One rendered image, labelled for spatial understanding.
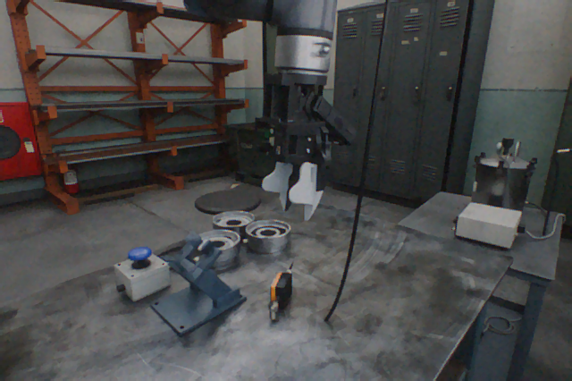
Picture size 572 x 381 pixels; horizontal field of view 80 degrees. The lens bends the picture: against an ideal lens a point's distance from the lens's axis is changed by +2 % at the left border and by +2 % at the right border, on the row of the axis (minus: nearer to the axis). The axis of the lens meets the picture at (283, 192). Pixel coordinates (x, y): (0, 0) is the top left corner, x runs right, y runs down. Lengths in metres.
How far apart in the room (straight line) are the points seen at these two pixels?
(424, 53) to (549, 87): 1.03
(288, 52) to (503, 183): 1.08
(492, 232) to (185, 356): 0.96
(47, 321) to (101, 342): 0.12
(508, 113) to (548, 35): 0.64
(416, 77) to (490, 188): 2.12
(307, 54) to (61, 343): 0.53
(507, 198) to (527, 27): 2.47
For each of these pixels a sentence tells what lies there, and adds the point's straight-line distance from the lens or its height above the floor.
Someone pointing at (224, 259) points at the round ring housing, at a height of 0.82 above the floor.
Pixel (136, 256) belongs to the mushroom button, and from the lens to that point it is 0.66.
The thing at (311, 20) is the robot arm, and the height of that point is 1.23.
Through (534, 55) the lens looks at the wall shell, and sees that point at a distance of 3.69.
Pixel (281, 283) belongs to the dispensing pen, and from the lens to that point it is 0.59.
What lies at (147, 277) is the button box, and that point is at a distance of 0.66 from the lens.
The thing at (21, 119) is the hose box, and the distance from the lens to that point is 4.14.
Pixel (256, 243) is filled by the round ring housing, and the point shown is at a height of 0.82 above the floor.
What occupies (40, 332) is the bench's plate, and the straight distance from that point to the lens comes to 0.67.
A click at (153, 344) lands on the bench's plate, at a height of 0.80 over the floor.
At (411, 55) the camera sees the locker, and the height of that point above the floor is 1.41.
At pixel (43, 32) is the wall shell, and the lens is 4.46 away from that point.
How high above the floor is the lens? 1.16
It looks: 17 degrees down
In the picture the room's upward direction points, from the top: straight up
